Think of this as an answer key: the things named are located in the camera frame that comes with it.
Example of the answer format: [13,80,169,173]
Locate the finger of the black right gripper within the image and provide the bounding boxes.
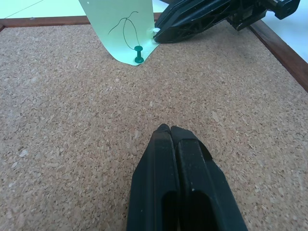
[154,0,232,30]
[153,6,242,44]

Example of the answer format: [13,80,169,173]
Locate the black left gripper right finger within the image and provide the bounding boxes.
[170,125,249,231]

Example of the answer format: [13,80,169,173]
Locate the cork board with wooden frame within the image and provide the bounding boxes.
[0,12,308,231]

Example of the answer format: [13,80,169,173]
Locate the green paper note with scribble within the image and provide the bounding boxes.
[78,0,160,67]

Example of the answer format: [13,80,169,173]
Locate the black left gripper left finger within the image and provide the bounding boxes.
[126,123,180,231]

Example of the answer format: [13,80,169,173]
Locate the green pushpin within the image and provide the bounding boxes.
[134,45,145,64]

